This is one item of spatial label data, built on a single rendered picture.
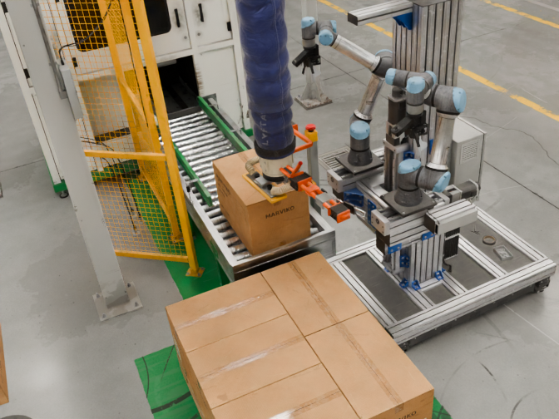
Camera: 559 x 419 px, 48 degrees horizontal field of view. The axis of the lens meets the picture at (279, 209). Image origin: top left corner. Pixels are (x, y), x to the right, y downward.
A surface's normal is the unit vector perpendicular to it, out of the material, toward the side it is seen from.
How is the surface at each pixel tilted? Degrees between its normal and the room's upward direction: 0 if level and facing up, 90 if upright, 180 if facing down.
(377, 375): 0
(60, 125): 90
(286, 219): 90
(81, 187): 90
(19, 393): 0
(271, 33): 80
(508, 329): 0
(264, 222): 90
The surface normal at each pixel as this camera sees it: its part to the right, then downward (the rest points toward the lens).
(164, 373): -0.08, -0.81
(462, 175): 0.43, 0.49
